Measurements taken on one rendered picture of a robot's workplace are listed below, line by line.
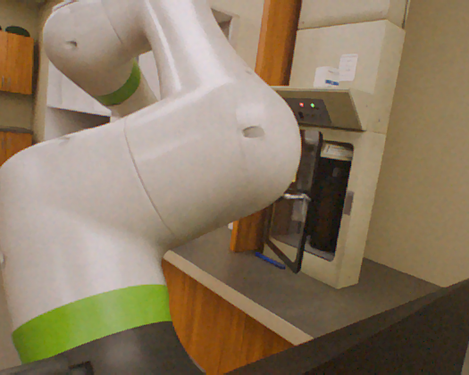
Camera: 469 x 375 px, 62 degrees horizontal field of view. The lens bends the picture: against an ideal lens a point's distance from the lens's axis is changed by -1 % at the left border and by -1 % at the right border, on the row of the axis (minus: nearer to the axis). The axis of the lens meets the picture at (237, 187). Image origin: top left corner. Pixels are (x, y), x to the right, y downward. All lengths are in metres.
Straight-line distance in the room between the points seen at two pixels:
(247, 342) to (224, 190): 0.84
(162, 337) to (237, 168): 0.14
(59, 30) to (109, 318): 0.50
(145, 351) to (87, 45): 0.50
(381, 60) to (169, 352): 1.00
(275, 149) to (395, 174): 1.29
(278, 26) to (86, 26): 0.83
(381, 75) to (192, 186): 0.94
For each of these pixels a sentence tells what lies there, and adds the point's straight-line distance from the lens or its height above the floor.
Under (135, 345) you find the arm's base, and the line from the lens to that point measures 0.31.
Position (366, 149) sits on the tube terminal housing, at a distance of 1.17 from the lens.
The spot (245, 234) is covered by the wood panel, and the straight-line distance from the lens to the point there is 1.39.
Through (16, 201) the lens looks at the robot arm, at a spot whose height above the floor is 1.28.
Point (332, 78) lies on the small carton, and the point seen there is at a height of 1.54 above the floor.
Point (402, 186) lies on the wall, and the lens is 1.57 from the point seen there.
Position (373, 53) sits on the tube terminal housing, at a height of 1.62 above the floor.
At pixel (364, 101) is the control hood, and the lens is 1.13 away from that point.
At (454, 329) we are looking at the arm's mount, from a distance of 0.35.
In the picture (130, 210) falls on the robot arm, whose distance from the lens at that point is 0.32.
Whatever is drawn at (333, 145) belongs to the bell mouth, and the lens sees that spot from 1.25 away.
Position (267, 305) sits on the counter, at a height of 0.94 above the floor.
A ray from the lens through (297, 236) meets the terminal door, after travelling 1.11.
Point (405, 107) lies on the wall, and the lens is 1.60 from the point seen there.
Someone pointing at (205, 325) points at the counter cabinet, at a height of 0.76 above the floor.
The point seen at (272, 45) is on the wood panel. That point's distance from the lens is 1.38.
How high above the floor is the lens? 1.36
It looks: 8 degrees down
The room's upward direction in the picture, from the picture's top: 8 degrees clockwise
